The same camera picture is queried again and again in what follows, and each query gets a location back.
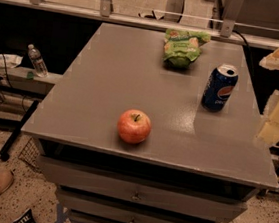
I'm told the red apple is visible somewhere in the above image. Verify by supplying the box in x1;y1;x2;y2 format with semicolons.
117;109;152;144

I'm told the blue pepsi can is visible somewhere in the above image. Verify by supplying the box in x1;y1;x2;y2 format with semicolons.
201;64;238;112

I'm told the green chip bag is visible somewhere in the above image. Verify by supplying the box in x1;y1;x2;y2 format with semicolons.
163;28;210;69

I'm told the grey drawer cabinet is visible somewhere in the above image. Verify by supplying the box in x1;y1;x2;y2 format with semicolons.
23;23;277;223

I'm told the clear plastic water bottle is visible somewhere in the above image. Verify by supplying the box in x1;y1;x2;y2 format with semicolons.
27;44;48;77

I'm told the white crumpled cloth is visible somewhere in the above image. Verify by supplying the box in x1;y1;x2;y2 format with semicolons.
0;53;23;69

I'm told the black printed packet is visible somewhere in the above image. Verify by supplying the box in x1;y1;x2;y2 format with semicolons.
13;209;37;223

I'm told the black metal leg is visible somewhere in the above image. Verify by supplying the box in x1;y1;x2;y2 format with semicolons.
0;100;39;162

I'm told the wire mesh basket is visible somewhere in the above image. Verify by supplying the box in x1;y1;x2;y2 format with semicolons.
18;139;40;173

